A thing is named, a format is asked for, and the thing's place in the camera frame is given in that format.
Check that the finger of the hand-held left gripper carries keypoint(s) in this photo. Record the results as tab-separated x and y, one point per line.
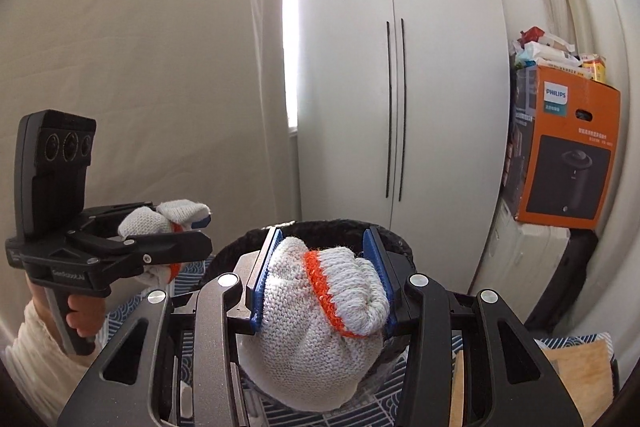
160	249
110	214

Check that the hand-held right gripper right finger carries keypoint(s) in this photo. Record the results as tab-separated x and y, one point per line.
375	257

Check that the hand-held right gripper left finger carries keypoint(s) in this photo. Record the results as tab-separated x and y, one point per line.
262	277

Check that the clear bin with black bag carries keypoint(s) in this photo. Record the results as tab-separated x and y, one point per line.
395	239

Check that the balled grey knit glove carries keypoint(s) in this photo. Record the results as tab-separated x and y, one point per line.
300	332
145	219

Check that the person's left forearm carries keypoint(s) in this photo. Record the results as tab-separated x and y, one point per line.
35	357

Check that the person's left hand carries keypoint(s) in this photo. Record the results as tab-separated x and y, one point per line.
87	314

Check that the blue patterned tablecloth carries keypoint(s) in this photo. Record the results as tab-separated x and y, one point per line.
130	312

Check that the white box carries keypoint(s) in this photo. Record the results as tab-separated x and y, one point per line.
530	252

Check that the white wardrobe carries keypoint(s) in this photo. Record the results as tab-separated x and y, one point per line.
345	57

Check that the orange cardboard box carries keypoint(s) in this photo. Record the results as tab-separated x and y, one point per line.
565	157

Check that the wooden cutting board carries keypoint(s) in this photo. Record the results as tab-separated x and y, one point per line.
575	367

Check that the pile of packets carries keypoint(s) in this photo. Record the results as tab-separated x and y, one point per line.
550	52

